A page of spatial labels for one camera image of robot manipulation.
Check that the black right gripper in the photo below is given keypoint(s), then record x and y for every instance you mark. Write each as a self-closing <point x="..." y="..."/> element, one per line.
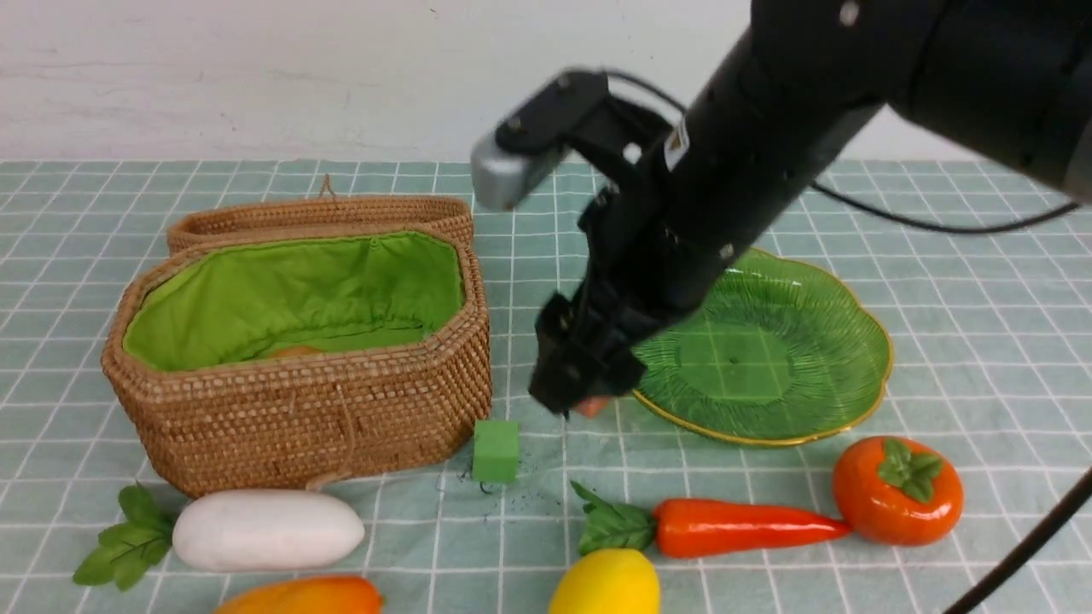
<point x="586" y="341"/>

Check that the orange carrot with green leaves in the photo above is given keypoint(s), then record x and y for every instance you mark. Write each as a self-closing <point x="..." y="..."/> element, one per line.
<point x="689" y="528"/>

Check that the yellow lemon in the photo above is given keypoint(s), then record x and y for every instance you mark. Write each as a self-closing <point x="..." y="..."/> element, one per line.
<point x="609" y="581"/>

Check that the orange persimmon with green calyx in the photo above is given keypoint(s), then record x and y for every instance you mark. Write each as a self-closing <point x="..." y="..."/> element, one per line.
<point x="897" y="492"/>

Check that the orange yellow mango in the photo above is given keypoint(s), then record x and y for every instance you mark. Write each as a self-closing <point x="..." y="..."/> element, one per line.
<point x="311" y="594"/>

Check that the white radish with green leaves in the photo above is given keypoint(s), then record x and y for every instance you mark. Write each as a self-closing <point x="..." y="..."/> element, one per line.
<point x="233" y="532"/>

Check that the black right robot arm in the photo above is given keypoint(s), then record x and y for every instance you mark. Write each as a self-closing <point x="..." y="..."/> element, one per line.
<point x="1008" y="80"/>

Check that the pink foam cube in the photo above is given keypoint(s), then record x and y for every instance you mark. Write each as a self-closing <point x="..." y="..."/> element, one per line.
<point x="592" y="406"/>

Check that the green foam cube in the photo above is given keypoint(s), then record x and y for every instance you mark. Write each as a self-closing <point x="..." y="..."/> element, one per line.
<point x="496" y="451"/>

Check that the green glass leaf plate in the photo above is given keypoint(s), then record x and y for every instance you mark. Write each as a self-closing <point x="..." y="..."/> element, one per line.
<point x="781" y="353"/>

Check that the woven rattan basket lid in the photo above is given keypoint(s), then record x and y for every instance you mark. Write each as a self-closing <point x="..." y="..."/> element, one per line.
<point x="449" y="215"/>

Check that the woven rattan basket green lining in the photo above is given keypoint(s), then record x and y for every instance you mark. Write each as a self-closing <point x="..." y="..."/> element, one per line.
<point x="400" y="311"/>

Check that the teal checkered tablecloth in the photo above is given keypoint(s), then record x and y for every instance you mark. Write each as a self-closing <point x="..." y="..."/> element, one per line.
<point x="992" y="369"/>

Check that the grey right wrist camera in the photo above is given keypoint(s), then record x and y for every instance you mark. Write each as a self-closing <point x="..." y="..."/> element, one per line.
<point x="511" y="160"/>

